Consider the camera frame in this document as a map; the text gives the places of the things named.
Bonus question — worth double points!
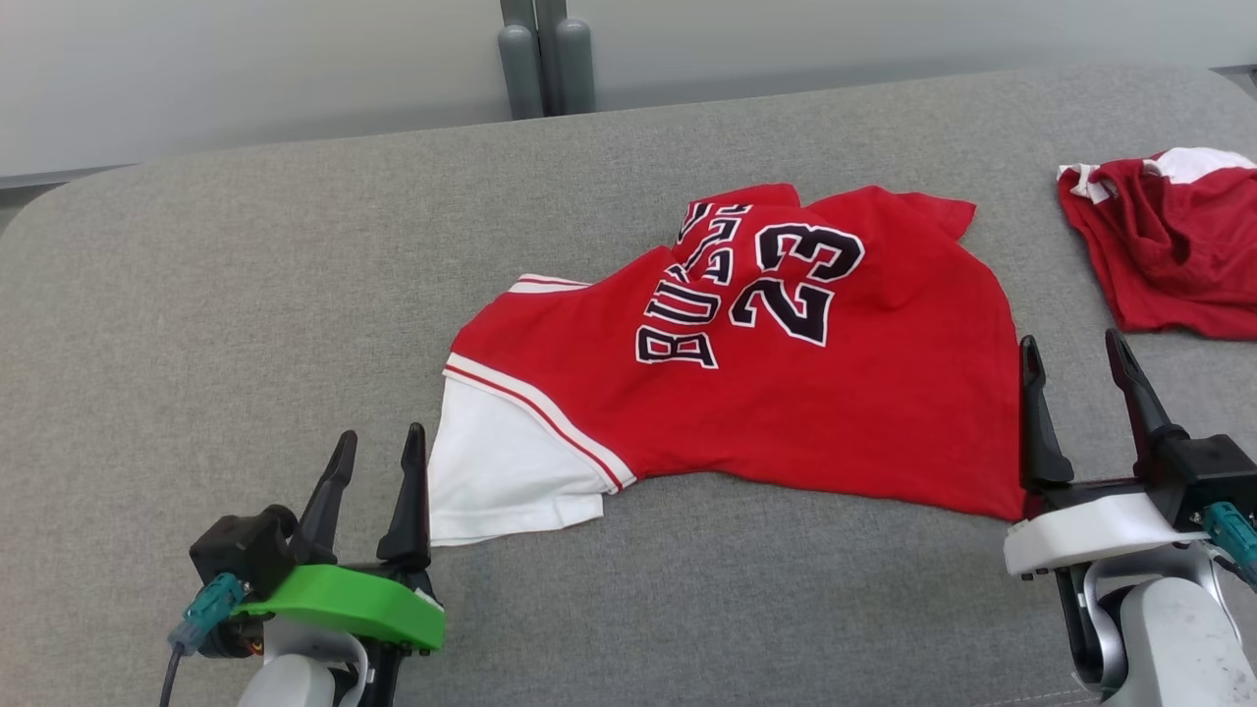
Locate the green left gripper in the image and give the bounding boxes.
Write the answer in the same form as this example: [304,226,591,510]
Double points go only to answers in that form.
[234,422,447,690]

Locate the grey vertical wall frame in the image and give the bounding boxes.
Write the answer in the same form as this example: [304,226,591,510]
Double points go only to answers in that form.
[500,0,572,117]

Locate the red number 23 jersey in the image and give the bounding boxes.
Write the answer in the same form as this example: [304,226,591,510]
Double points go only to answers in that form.
[426,183,1028,549]

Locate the grey cylindrical post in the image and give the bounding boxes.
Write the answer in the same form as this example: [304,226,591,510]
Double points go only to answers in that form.
[553,17,597,116]
[497,24,545,122]

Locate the left cable with teal connector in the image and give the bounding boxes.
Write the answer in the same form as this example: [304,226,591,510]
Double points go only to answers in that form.
[159,571,248,707]

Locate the cable with teal connector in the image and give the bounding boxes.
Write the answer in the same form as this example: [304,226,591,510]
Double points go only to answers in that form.
[1202,500,1257,593]
[159,571,248,707]

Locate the red shorts with white stripe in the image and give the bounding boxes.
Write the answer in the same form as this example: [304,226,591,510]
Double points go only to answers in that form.
[1057,146,1257,343]

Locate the right cable with teal connector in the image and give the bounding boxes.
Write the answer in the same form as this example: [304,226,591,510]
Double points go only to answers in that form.
[1202,500,1257,593]

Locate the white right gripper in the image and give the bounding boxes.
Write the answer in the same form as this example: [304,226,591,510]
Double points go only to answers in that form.
[1003,327,1215,579]

